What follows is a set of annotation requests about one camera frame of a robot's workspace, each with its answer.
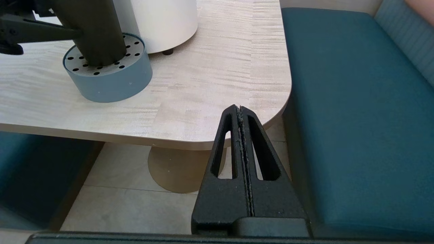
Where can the pink bolster cushion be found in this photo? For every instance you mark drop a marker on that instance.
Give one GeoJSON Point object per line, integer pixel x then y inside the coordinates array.
{"type": "Point", "coordinates": [423, 6]}

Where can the large tea beverage dispenser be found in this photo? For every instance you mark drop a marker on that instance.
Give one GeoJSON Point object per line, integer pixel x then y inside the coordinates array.
{"type": "Point", "coordinates": [166, 23]}

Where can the beige table pedestal base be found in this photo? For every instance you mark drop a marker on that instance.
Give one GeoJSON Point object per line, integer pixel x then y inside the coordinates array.
{"type": "Point", "coordinates": [179, 171]}

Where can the dark grey tall cup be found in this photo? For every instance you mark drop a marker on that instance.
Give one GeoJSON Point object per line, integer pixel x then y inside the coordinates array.
{"type": "Point", "coordinates": [98, 34]}

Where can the teal upholstered bench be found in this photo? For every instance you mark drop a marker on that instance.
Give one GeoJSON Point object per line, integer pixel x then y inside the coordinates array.
{"type": "Point", "coordinates": [34, 176]}
{"type": "Point", "coordinates": [359, 118]}

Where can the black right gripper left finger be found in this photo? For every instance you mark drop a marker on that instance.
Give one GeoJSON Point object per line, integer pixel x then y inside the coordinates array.
{"type": "Point", "coordinates": [220, 200]}

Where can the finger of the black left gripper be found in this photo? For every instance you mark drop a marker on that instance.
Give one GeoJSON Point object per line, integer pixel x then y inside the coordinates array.
{"type": "Point", "coordinates": [20, 6]}
{"type": "Point", "coordinates": [34, 31]}

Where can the blue perforated drip tray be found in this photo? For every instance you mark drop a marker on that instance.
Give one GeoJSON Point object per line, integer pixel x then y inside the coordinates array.
{"type": "Point", "coordinates": [115, 86]}

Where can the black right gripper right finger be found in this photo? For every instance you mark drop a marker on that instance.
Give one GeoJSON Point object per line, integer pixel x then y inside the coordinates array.
{"type": "Point", "coordinates": [274, 198]}

